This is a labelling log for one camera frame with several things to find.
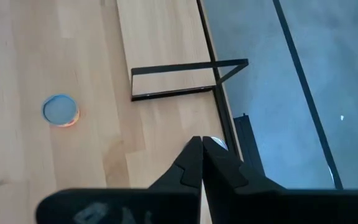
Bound black aluminium rig frame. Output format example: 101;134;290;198
196;0;244;161

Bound short yellow pink-spotted can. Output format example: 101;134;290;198
41;94;80;128

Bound wooden shelf black metal legs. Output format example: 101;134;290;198
116;0;250;102

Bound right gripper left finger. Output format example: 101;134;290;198
35;136;204;224

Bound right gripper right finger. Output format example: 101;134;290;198
202;136;358;224

